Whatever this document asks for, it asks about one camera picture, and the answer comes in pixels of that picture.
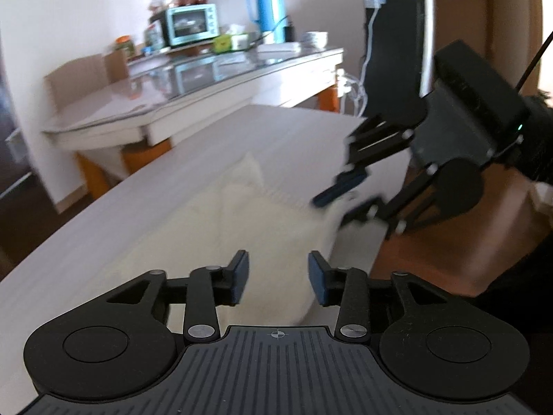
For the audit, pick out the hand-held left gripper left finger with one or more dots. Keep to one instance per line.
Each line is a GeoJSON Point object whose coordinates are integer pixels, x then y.
{"type": "Point", "coordinates": [240, 276]}

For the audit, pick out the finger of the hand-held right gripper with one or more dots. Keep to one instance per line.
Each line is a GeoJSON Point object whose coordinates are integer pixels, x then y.
{"type": "Point", "coordinates": [367, 212]}
{"type": "Point", "coordinates": [341, 186]}

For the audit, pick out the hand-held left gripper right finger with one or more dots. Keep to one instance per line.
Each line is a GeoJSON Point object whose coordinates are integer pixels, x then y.
{"type": "Point", "coordinates": [316, 279]}

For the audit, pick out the cream white towel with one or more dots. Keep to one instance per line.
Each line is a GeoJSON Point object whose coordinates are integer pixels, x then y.
{"type": "Point", "coordinates": [259, 224]}

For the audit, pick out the black refrigerator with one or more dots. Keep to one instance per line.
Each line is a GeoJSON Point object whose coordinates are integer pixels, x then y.
{"type": "Point", "coordinates": [397, 52]}

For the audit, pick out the brown wooden door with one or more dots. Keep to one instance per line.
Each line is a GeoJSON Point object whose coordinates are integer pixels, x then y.
{"type": "Point", "coordinates": [471, 4]}

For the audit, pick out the orange stool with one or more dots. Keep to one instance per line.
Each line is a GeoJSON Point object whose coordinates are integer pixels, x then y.
{"type": "Point", "coordinates": [147, 158]}

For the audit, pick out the white power strip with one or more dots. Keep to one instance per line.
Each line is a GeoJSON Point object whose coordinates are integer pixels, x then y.
{"type": "Point", "coordinates": [278, 47]}

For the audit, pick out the white glass-topped dining table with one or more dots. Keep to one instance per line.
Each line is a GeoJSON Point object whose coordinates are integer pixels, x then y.
{"type": "Point", "coordinates": [216, 99]}

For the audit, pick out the black power adapter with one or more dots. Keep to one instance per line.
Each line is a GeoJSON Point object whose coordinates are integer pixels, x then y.
{"type": "Point", "coordinates": [290, 33]}

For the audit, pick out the green tissue box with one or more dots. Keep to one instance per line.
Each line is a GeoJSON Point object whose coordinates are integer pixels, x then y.
{"type": "Point", "coordinates": [224, 42]}

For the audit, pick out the blue thermos jug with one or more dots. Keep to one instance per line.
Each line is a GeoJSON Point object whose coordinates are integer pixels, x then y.
{"type": "Point", "coordinates": [268, 4]}

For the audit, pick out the teal toaster oven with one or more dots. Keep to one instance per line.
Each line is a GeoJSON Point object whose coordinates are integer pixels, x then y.
{"type": "Point", "coordinates": [190, 26]}

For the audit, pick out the cardboard box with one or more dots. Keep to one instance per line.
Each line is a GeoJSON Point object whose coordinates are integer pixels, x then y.
{"type": "Point", "coordinates": [73, 82]}

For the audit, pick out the orange lid glass jar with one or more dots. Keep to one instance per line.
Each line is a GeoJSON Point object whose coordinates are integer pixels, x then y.
{"type": "Point", "coordinates": [124, 47]}

